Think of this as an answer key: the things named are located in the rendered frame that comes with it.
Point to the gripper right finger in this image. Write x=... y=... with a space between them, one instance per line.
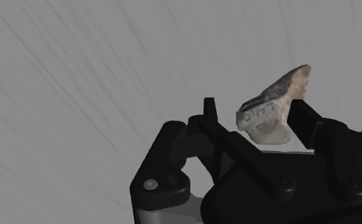
x=332 y=139

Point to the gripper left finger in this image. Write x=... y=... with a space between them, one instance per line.
x=180 y=145

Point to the beige and grey rock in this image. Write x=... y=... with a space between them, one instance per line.
x=272 y=114

